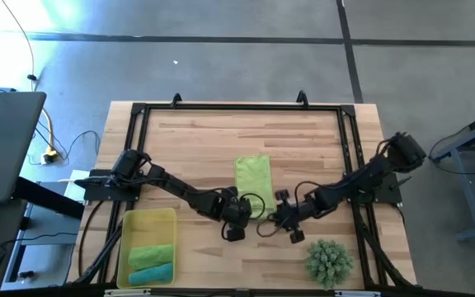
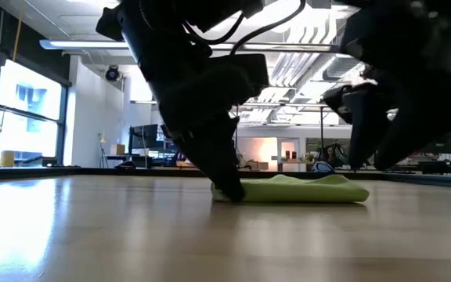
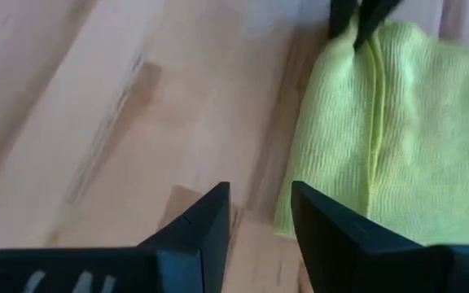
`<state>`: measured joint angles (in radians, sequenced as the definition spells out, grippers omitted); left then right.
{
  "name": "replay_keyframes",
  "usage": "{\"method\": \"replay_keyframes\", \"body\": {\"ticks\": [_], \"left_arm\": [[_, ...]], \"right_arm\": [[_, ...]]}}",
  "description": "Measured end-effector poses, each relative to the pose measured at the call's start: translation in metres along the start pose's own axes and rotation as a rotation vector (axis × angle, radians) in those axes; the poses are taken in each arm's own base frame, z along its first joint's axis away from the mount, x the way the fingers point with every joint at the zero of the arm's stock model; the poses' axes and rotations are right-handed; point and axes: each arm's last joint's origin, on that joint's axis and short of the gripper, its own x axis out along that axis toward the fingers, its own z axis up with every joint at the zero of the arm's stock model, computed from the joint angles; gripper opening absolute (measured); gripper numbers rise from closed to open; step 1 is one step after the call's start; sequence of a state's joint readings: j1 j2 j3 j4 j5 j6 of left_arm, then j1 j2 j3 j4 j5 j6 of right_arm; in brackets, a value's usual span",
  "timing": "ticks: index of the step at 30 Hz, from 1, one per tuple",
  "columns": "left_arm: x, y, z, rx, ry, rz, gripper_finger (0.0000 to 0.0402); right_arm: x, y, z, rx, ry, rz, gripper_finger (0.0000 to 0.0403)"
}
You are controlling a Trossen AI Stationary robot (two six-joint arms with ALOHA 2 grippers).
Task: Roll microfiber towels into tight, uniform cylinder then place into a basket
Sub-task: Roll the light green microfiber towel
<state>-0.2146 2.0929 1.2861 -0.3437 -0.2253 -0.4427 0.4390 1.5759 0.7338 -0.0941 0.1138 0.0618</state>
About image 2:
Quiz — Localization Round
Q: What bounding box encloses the black aluminium table frame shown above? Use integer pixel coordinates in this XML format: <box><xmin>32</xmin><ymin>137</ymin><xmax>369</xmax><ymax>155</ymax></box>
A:
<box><xmin>0</xmin><ymin>158</ymin><xmax>451</xmax><ymax>190</ymax></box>

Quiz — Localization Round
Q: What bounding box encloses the brown cardboard box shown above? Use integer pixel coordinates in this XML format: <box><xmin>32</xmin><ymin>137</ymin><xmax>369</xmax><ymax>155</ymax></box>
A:
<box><xmin>247</xmin><ymin>159</ymin><xmax>270</xmax><ymax>171</ymax></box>

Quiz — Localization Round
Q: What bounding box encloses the silver air duct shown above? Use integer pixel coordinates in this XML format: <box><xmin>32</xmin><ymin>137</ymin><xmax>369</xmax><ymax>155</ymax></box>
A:
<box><xmin>272</xmin><ymin>7</ymin><xmax>367</xmax><ymax>85</ymax></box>

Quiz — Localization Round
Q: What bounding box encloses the black ceiling spotlight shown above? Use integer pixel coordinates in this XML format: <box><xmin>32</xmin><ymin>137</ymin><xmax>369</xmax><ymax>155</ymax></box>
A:
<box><xmin>105</xmin><ymin>64</ymin><xmax>122</xmax><ymax>83</ymax></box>

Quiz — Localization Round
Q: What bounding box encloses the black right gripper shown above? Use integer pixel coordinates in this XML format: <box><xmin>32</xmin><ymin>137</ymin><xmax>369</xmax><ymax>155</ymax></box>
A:
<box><xmin>322</xmin><ymin>0</ymin><xmax>451</xmax><ymax>172</ymax></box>

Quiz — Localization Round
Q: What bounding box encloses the yellow cylindrical bin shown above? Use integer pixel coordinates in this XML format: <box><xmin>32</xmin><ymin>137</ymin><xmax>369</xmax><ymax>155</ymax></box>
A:
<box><xmin>0</xmin><ymin>150</ymin><xmax>16</xmax><ymax>168</ymax></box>

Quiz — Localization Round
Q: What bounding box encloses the blue white round object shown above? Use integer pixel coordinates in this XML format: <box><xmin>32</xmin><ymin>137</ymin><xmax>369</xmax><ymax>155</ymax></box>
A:
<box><xmin>312</xmin><ymin>161</ymin><xmax>336</xmax><ymax>174</ymax></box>

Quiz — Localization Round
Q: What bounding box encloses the bright window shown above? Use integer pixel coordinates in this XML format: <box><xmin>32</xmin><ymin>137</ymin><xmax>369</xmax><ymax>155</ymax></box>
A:
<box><xmin>0</xmin><ymin>58</ymin><xmax>68</xmax><ymax>166</ymax></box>

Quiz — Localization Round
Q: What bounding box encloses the lime green textured towel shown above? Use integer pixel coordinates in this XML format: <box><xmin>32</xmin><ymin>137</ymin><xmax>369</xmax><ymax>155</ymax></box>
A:
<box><xmin>211</xmin><ymin>174</ymin><xmax>370</xmax><ymax>204</ymax></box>

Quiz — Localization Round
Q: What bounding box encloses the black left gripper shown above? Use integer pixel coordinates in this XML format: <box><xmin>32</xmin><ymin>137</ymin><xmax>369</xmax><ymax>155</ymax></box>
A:
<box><xmin>146</xmin><ymin>52</ymin><xmax>270</xmax><ymax>203</ymax></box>

